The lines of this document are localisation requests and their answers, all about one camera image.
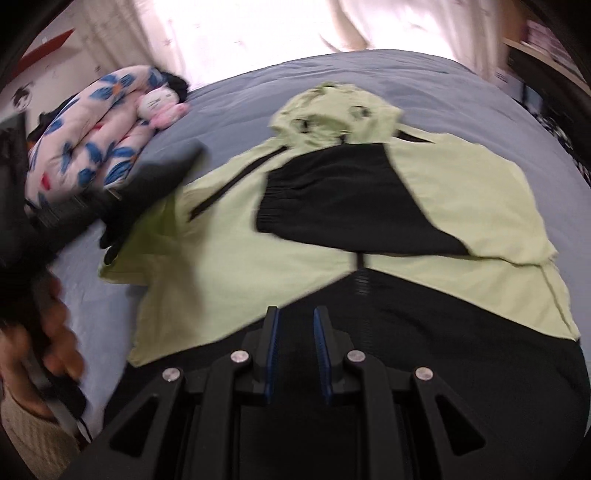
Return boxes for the white pink plush cat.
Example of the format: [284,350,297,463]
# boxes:
[137,86,189,130]

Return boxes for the wooden bookshelf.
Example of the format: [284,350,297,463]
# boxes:
[503,20,590,95]

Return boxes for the red wall shelf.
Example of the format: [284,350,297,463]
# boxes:
[9,29,74,80]

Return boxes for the person's left hand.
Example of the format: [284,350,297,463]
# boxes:
[1,274,85,422]

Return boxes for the black patterned hanging garment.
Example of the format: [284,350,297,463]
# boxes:
[539,83,590,184]

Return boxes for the floral pink blue quilt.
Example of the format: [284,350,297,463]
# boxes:
[25,65,165,207]

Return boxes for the green and black hooded jacket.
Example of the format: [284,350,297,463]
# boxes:
[101,84,590,477]

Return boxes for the blue-grey bed blanket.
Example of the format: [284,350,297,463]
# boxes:
[53,50,590,433]

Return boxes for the black clothes behind quilt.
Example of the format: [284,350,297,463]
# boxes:
[148,67,189,103]

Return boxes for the cream knit left sleeve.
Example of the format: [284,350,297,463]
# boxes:
[1,392,81,479]

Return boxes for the white floral curtain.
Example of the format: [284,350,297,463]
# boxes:
[73,1,504,87]

